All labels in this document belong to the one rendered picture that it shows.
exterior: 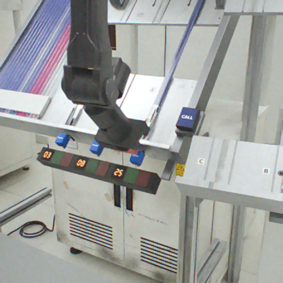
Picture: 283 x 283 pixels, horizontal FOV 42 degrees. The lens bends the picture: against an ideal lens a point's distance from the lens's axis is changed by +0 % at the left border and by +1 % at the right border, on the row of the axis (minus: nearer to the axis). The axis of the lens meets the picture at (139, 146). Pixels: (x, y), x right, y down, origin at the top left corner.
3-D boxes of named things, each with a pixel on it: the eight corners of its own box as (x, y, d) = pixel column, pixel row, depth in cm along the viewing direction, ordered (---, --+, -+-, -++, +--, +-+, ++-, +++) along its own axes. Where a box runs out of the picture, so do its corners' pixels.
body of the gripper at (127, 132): (108, 118, 81) (93, 99, 75) (149, 125, 76) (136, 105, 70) (96, 143, 79) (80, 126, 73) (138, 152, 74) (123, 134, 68)
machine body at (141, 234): (208, 316, 130) (222, 150, 109) (57, 253, 163) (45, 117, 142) (254, 227, 183) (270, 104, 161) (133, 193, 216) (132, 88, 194)
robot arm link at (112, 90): (57, 85, 62) (104, 91, 60) (79, 33, 67) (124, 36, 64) (82, 121, 73) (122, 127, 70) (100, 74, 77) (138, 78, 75)
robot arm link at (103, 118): (76, 112, 67) (103, 113, 64) (88, 81, 70) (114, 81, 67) (93, 130, 73) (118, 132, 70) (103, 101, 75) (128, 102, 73)
